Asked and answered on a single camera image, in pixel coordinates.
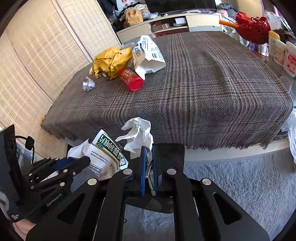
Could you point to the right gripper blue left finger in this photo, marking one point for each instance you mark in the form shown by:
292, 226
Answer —
142, 172

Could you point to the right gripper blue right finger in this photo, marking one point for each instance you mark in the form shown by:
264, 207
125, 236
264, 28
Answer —
155, 170

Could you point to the white tissue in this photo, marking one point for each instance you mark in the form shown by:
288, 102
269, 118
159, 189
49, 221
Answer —
139, 135

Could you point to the green white medicine box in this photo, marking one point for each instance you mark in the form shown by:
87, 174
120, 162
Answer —
105, 156

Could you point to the red cylindrical canister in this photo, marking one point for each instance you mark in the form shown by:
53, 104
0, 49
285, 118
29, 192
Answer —
132, 81

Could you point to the white paper ball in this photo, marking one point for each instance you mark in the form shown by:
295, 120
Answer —
88, 84

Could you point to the torn white medicine box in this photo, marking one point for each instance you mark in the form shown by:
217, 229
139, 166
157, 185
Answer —
147, 57

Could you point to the yellow paper bag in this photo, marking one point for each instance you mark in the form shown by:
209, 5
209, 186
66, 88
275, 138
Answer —
109, 62

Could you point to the black trash bin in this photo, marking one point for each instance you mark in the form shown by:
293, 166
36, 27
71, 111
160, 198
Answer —
168, 156

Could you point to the grey plaid tablecloth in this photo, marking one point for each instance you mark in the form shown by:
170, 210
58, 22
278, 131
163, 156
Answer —
212, 93

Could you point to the yellow plush toy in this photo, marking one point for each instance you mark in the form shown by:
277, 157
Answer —
133, 17

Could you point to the black flat screen television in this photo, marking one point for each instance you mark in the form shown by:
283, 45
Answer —
164, 6

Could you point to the red fruit basket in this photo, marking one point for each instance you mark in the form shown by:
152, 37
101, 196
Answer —
252, 29

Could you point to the white bottle pink label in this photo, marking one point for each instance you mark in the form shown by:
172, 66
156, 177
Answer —
290, 59

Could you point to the white bottle yellow cap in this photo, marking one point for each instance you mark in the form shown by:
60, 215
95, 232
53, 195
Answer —
272, 38

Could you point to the white cream bottle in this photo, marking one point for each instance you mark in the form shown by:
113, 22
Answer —
279, 52

